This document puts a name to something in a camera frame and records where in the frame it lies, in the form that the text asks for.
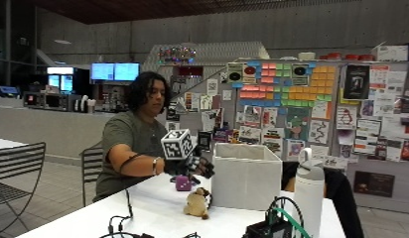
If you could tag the purple dice cube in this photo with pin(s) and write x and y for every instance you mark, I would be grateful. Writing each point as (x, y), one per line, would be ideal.
(183, 183)

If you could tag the white cube with black markers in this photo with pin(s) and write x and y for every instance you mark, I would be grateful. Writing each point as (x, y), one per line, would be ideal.
(178, 144)

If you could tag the white fabric storage box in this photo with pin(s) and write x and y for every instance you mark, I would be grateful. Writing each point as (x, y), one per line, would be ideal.
(246, 178)

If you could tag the tan pug soft toy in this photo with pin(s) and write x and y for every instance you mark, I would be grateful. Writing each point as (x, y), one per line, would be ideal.
(196, 203)

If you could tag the the person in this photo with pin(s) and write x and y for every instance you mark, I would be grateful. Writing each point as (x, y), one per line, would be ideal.
(130, 132)

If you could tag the black electronics box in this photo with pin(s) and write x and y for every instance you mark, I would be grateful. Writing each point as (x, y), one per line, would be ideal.
(268, 229)

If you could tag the white water bottle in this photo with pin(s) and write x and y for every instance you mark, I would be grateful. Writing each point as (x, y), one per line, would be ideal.
(308, 195)

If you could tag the black slatted metal chair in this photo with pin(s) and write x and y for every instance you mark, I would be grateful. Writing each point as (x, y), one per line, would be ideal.
(92, 165)
(15, 172)

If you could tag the group of coloured sticky notes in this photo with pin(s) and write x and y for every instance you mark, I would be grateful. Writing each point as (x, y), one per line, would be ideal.
(302, 91)

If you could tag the black jacket on chair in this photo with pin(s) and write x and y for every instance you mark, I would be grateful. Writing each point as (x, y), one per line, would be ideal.
(343, 195)

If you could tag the blue lit monitor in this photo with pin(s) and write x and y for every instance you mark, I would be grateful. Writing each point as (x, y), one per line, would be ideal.
(127, 71)
(103, 71)

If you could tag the penguin drawing poster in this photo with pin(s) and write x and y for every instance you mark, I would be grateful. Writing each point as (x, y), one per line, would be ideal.
(346, 117)

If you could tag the grey service counter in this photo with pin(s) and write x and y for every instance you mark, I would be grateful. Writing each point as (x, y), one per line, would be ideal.
(45, 129)

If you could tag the dark brown poster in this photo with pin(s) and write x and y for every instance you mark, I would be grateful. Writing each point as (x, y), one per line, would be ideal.
(374, 184)

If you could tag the notice board with papers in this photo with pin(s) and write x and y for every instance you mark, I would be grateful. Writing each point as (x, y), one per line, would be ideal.
(372, 125)

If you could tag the white round container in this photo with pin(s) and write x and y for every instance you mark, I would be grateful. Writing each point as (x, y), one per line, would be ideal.
(307, 56)

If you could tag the microwave oven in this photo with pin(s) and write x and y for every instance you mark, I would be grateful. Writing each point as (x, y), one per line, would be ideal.
(45, 101)

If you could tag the lit drinks fridge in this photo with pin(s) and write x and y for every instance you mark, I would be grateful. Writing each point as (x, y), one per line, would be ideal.
(60, 81)

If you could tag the black poster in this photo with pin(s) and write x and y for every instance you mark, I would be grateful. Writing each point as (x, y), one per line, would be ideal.
(356, 82)

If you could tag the row of red containers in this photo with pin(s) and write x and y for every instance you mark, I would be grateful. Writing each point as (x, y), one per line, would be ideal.
(346, 56)

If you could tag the small blue screen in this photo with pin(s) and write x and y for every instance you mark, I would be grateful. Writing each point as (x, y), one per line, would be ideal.
(8, 89)

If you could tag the white cardboard box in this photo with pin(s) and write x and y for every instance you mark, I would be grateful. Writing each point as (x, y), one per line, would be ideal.
(391, 53)

